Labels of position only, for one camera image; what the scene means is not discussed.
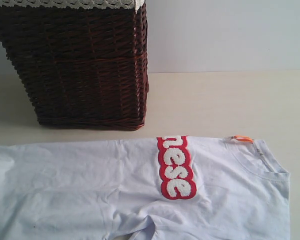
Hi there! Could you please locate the orange size tag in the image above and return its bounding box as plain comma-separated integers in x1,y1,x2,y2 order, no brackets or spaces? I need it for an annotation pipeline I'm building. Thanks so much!
225,135,254,144

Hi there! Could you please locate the dark brown wicker basket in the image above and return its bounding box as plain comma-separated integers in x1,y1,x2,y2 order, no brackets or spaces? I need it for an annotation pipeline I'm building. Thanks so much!
0,3,149,131

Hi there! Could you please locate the white t-shirt red print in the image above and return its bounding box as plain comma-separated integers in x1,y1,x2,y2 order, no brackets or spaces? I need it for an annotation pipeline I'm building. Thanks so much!
0,136,291,240

